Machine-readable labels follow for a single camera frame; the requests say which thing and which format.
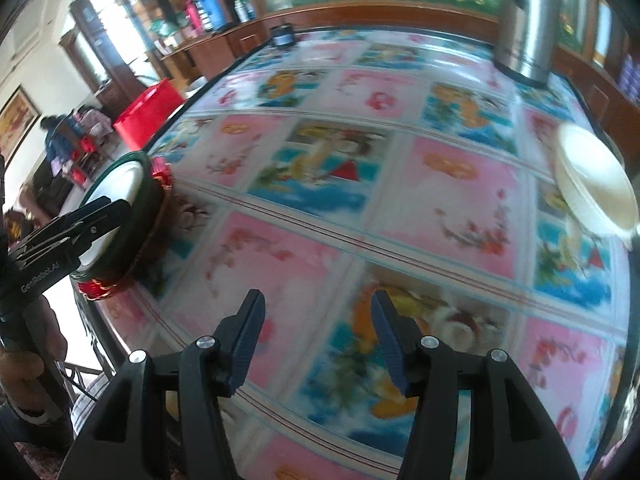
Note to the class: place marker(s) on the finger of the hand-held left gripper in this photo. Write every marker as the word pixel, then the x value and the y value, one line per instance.
pixel 75 230

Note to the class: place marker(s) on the pile of clothes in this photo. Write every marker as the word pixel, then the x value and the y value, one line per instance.
pixel 75 135

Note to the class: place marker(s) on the purple bottles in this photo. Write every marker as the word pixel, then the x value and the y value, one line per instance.
pixel 630 80

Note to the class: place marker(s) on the stainless steel kettle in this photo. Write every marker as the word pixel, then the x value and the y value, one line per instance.
pixel 527 20

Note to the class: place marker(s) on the dark wooden chair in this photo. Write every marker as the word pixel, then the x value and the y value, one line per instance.
pixel 80 375

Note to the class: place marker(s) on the framed wall painting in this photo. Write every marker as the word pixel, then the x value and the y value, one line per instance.
pixel 17 120

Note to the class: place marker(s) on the small black electric motor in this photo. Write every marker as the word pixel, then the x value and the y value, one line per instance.
pixel 282 36

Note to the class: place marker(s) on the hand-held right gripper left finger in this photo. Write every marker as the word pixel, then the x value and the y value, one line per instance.
pixel 247 335

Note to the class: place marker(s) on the red paper bag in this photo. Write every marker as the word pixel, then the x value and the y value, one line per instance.
pixel 147 110

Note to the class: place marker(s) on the large red scalloped plate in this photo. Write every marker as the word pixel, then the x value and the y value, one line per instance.
pixel 107 290

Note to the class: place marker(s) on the blue thermos jug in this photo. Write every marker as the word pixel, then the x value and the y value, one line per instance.
pixel 212 7

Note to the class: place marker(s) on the brown wooden sideboard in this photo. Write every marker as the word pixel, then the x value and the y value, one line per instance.
pixel 215 50

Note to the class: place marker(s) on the white bowl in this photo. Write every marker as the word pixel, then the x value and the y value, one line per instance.
pixel 595 180
pixel 112 195

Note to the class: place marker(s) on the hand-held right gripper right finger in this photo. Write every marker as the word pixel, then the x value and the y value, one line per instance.
pixel 390 340

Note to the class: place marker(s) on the printed plastic tablecloth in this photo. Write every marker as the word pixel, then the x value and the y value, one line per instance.
pixel 400 185

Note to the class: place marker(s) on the black rimmed dining table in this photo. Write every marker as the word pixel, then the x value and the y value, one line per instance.
pixel 107 330

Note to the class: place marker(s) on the person's left hand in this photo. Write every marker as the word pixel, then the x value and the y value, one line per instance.
pixel 35 375

